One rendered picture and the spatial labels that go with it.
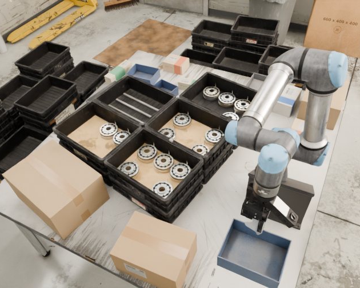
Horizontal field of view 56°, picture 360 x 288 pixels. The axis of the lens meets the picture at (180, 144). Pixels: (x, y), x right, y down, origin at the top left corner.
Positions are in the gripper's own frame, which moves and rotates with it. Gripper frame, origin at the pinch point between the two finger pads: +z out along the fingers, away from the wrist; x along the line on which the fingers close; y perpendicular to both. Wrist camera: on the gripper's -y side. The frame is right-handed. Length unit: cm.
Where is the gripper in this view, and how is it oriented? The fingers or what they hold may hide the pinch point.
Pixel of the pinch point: (260, 231)
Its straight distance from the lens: 120.1
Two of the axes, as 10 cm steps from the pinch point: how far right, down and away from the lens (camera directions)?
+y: -8.8, -3.2, 3.6
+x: -4.8, 5.7, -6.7
